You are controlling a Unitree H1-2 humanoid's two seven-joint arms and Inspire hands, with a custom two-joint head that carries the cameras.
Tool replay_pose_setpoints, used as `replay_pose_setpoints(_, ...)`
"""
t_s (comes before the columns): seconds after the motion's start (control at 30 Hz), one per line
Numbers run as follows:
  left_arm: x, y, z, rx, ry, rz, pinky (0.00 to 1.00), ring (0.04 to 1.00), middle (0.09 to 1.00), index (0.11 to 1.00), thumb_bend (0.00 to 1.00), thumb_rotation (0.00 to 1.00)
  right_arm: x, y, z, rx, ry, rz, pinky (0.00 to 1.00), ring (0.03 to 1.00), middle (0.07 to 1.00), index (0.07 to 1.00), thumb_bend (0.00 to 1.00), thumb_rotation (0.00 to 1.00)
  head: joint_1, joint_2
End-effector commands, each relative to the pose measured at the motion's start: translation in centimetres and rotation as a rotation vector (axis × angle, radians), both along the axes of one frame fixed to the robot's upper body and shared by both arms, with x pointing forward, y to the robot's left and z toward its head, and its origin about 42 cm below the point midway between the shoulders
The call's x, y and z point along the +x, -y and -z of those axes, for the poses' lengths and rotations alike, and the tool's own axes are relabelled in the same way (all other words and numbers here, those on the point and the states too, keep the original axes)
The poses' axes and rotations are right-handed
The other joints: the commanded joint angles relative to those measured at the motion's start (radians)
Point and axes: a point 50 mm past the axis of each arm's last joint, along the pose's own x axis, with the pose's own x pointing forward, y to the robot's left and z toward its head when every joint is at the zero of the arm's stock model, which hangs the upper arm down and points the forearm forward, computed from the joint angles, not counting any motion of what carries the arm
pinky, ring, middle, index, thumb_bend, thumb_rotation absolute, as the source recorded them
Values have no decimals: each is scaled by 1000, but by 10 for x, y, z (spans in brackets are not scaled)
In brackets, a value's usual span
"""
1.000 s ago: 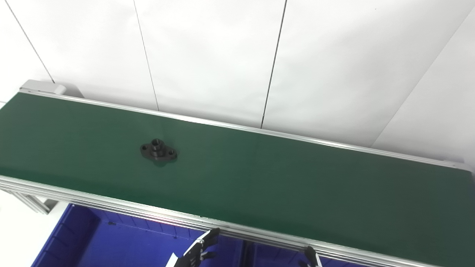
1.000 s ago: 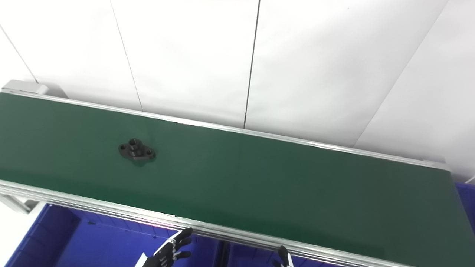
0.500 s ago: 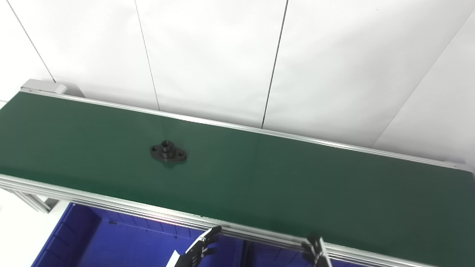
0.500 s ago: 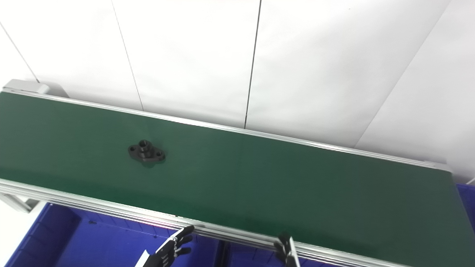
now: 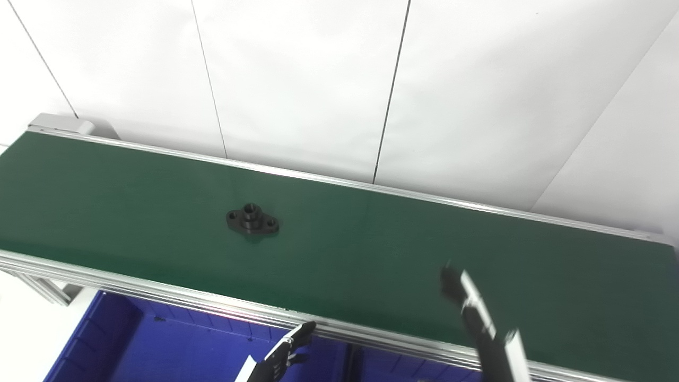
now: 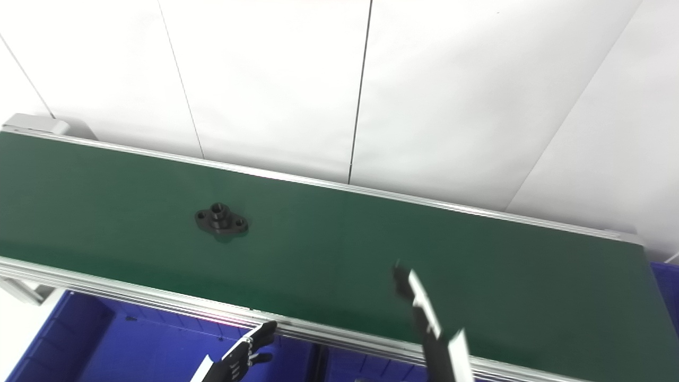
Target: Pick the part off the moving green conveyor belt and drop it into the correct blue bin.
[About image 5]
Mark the blue plastic bin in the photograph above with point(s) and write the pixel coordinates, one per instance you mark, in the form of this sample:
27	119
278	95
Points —
170	350
392	369

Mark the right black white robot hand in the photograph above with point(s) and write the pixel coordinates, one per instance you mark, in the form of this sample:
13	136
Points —
485	339

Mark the green conveyor belt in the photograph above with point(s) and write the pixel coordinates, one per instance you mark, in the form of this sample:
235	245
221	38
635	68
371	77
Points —
175	298
371	249

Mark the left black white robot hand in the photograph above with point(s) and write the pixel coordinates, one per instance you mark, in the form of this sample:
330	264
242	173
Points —
276	361

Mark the black flanged metal part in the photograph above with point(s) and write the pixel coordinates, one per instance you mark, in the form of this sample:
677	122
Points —
252	220

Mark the aluminium conveyor support leg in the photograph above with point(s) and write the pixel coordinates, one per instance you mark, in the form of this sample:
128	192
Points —
45	289

